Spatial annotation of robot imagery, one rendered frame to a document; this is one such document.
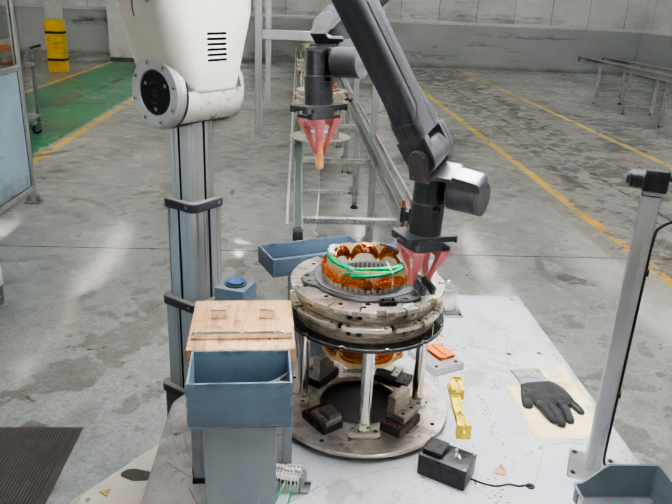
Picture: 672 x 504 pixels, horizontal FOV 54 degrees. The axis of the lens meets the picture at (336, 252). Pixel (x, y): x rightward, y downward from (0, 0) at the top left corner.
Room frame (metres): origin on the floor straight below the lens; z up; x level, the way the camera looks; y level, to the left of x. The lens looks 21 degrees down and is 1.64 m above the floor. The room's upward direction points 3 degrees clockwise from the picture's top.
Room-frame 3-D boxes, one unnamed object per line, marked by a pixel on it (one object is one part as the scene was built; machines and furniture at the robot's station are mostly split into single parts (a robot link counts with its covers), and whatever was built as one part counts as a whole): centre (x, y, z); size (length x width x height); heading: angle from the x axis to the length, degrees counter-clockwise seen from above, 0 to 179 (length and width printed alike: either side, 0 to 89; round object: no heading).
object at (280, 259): (1.53, 0.06, 0.92); 0.25 x 0.11 x 0.28; 116
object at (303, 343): (1.27, 0.06, 0.91); 0.02 x 0.02 x 0.21
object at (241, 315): (1.11, 0.17, 1.05); 0.20 x 0.19 x 0.02; 7
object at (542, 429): (1.34, -0.52, 0.78); 0.31 x 0.19 x 0.01; 4
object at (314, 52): (1.34, 0.05, 1.52); 0.07 x 0.06 x 0.07; 60
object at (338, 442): (1.27, -0.07, 0.80); 0.39 x 0.39 x 0.01
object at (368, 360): (1.15, -0.07, 0.91); 0.02 x 0.02 x 0.21
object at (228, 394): (0.96, 0.15, 0.92); 0.17 x 0.11 x 0.28; 97
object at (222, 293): (1.36, 0.22, 0.91); 0.07 x 0.07 x 0.25; 74
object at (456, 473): (1.06, -0.23, 0.81); 0.10 x 0.06 x 0.06; 61
